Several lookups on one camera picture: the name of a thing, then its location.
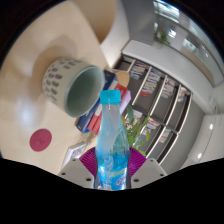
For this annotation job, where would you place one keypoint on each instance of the clear blue-capped drink bottle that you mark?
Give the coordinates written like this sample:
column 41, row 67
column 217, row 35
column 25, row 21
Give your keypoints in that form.
column 112, row 150

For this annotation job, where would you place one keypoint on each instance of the grey bookshelf unit with books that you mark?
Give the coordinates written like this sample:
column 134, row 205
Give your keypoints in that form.
column 156, row 100

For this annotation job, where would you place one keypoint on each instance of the green patterned ceramic cup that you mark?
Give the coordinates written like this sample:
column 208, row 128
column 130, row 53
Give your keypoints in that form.
column 58, row 81

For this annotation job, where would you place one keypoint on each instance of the small potted plant by window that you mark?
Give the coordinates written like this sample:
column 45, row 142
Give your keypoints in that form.
column 162, row 36

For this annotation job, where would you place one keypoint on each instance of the green leafy potted plant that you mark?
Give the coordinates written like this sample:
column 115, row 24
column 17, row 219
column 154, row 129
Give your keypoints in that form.
column 135, row 130

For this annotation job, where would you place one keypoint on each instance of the curved-back wooden chair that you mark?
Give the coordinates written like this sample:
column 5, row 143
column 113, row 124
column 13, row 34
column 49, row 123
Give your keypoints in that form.
column 95, row 16
column 122, row 78

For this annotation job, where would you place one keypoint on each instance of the round ceiling lights group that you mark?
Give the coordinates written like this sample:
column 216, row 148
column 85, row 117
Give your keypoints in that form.
column 210, row 126

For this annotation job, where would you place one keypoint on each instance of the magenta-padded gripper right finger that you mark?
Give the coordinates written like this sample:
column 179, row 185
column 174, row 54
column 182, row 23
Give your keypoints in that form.
column 150, row 170

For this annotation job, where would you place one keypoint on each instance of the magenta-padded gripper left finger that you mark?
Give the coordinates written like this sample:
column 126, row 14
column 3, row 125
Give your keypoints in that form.
column 75, row 170

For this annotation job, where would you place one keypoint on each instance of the flat round red coaster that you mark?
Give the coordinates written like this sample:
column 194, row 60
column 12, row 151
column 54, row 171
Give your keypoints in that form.
column 40, row 140

